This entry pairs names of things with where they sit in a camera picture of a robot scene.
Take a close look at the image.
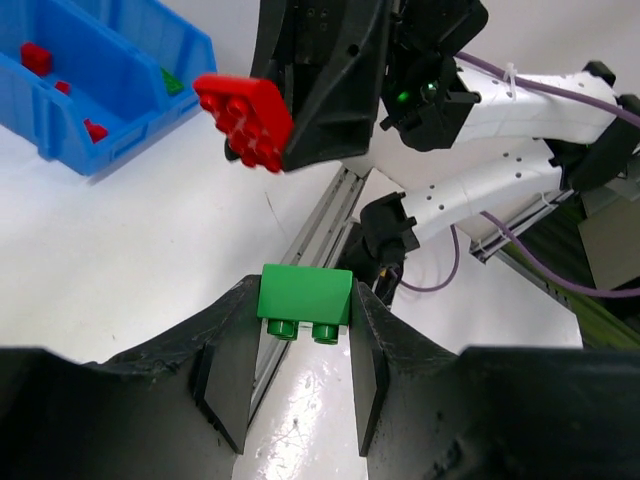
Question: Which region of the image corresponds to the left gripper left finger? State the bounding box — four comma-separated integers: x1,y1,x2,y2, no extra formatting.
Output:
1,277,260,479

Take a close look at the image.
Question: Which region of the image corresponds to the grey box behind frame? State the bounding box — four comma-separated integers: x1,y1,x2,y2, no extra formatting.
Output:
579,179,639,290

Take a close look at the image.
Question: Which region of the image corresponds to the aluminium frame rail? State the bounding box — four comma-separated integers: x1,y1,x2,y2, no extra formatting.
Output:
249,167,368,417

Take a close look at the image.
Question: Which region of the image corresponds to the small red 1x2 brick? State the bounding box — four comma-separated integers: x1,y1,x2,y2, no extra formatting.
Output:
55,81,71,95

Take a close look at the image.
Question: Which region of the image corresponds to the green curved long brick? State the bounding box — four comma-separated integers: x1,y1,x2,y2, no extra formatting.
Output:
161,68,184,97

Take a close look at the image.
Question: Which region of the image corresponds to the red curved long brick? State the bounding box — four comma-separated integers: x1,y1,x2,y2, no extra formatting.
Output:
193,73,294,173

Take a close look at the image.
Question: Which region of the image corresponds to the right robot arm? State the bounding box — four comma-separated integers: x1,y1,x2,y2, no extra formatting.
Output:
252,1,639,292

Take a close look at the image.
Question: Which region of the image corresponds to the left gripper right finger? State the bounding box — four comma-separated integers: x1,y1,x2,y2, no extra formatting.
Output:
349,282,639,479

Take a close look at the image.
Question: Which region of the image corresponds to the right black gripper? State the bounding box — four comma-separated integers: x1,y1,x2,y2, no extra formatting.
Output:
251,0,488,172

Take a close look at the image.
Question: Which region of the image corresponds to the green number four brick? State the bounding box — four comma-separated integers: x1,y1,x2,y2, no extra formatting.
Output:
257,264,354,345

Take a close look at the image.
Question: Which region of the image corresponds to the blue divided bin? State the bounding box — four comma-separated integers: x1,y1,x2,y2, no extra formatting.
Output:
1,1,216,176

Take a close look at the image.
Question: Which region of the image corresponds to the red arch brick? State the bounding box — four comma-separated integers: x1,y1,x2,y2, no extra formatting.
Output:
83,118,109,144

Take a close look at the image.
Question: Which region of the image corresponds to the red 2x2 brick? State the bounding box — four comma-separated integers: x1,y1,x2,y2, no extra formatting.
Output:
20,42,53,77

